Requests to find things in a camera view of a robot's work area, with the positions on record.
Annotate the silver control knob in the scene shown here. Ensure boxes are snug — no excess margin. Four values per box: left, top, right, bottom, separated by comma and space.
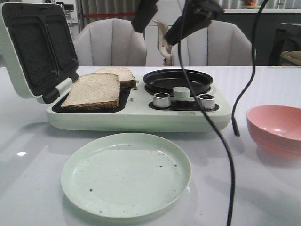
153, 92, 171, 108
198, 94, 215, 110

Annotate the left grey upholstered chair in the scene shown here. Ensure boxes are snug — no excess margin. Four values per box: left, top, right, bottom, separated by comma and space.
73, 18, 147, 66

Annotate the red barrier tape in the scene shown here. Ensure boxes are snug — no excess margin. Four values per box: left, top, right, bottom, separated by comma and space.
83, 12, 135, 18

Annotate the breakfast maker hinged lid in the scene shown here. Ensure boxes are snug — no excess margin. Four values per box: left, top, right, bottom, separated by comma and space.
0, 2, 79, 104

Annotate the right silver control knob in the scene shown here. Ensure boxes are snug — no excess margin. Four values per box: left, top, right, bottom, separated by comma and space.
198, 94, 215, 110

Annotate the right grey upholstered chair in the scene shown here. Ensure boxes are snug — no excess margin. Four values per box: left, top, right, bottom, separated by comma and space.
181, 21, 252, 66

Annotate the fruit plate on counter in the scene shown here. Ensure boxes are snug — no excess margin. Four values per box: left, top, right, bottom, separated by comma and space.
242, 0, 262, 9

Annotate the mint green round plate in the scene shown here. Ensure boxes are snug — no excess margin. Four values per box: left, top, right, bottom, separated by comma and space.
61, 133, 191, 220

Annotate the grey upholstered chair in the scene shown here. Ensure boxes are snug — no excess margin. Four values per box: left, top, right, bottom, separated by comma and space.
181, 21, 252, 66
73, 18, 147, 66

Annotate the black cable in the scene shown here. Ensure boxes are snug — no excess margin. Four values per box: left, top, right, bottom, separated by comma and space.
231, 0, 269, 137
177, 0, 236, 226

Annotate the bread slice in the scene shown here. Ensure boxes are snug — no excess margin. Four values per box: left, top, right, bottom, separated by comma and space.
96, 67, 136, 88
61, 73, 120, 110

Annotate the black round frying pan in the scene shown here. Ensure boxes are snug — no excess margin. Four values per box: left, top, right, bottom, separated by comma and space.
143, 68, 213, 95

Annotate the mint green breakfast maker base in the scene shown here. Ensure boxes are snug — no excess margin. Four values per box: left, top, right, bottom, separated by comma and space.
46, 74, 233, 133

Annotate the dark grey kitchen counter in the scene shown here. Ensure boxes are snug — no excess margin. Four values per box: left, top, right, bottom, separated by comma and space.
187, 8, 301, 66

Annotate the pink plastic bowl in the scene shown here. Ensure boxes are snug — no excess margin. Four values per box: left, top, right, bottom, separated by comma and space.
246, 105, 301, 160

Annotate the white refrigerator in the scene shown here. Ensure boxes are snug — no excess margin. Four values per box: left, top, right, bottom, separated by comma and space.
144, 0, 185, 66

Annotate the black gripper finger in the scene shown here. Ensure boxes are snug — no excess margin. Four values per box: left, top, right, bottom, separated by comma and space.
131, 0, 158, 33
164, 0, 224, 46

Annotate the beige folding chair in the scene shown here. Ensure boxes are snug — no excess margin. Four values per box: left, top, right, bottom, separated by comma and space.
153, 20, 172, 66

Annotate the left silver control knob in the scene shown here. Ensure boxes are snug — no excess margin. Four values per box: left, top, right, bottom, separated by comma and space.
153, 92, 171, 108

